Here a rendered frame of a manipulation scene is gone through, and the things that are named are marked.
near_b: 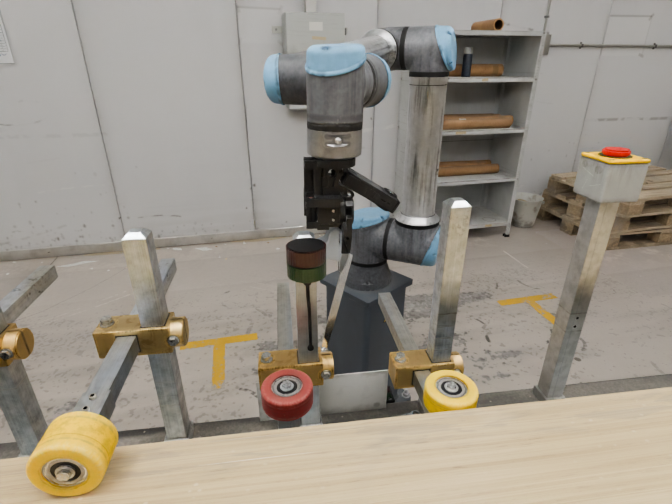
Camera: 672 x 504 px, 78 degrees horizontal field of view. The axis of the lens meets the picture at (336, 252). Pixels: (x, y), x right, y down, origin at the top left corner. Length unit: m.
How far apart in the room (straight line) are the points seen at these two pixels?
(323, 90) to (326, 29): 2.49
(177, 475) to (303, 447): 0.16
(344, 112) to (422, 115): 0.67
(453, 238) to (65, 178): 3.18
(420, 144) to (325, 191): 0.66
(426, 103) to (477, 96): 2.54
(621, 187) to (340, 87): 0.47
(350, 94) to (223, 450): 0.53
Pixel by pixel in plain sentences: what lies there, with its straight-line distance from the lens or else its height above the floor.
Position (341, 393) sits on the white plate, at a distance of 0.88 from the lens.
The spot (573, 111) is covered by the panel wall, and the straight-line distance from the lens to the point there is 4.44.
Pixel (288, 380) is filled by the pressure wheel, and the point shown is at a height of 0.91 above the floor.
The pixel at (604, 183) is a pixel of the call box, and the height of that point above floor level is 1.18.
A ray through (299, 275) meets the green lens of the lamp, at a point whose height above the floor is 1.08.
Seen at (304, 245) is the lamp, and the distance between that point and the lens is 0.61.
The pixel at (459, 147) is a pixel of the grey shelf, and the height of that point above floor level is 0.69.
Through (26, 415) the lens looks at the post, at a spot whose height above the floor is 0.81.
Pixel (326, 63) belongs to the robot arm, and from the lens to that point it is 0.66.
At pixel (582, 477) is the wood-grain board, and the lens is 0.65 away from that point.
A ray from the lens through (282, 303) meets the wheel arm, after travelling 0.96.
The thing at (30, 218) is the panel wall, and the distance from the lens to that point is 3.78.
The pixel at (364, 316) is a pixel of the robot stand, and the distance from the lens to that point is 1.51.
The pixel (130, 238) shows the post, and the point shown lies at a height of 1.12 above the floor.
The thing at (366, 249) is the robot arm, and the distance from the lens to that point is 1.47.
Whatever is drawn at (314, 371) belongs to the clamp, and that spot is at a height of 0.86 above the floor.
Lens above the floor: 1.36
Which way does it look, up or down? 25 degrees down
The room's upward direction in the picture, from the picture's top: straight up
